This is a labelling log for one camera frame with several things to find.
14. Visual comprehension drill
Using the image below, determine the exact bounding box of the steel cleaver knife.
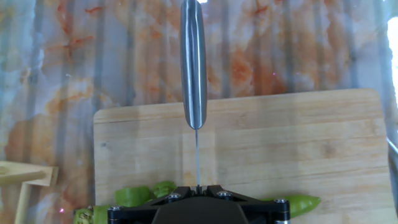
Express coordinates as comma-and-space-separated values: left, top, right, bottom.
179, 0, 208, 190

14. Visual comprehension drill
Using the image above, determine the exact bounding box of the wooden peg rack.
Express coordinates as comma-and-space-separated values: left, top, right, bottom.
0, 160, 60, 224

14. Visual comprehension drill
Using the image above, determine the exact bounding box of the cut chili end chunk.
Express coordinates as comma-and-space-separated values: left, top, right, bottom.
152, 180, 177, 198

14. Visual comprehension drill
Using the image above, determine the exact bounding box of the wooden cutting board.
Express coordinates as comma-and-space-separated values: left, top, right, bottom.
93, 88, 398, 224

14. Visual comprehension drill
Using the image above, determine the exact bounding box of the cut green chili pepper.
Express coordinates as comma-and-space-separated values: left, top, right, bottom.
260, 194, 322, 218

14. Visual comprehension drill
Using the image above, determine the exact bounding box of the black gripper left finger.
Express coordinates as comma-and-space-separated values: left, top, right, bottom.
108, 185, 198, 224

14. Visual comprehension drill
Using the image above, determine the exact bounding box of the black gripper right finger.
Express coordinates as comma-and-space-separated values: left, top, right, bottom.
199, 185, 292, 224

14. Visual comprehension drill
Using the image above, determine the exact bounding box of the marble pattern plastic mat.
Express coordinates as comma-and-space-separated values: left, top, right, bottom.
0, 0, 398, 224

